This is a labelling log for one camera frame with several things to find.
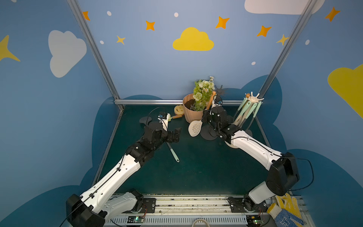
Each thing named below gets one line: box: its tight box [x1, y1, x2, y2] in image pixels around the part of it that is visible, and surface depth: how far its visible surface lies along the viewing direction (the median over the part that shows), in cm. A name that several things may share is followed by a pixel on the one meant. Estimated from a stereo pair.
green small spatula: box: [168, 114, 183, 122], surface depth 116 cm
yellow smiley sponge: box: [173, 104, 185, 115], surface depth 118 cm
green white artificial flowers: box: [189, 75, 216, 112], surface depth 95 cm
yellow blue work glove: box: [266, 192, 307, 227], surface depth 73 cm
